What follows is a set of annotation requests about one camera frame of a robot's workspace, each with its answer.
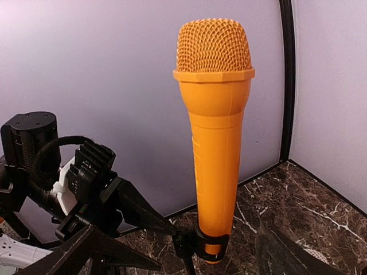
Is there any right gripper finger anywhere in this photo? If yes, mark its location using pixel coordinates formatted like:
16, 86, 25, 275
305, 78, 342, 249
256, 222, 342, 275

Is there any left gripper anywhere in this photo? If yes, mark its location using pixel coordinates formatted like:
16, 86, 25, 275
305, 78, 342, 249
17, 176, 177, 275

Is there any beige microphone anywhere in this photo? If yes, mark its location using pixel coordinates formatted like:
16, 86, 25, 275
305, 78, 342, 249
304, 248, 329, 264

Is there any black stand of orange microphone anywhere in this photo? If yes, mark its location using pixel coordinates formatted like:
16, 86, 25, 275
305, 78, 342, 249
171, 222, 230, 274

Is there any orange microphone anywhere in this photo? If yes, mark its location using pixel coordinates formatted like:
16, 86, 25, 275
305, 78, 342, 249
173, 18, 255, 237

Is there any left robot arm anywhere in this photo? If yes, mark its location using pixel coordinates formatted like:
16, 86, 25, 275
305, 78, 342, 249
1, 112, 178, 274

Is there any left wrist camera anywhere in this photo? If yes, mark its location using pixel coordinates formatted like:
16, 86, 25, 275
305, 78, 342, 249
52, 141, 116, 215

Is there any right black frame post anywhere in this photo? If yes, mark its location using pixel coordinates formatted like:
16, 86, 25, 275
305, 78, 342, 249
279, 0, 296, 163

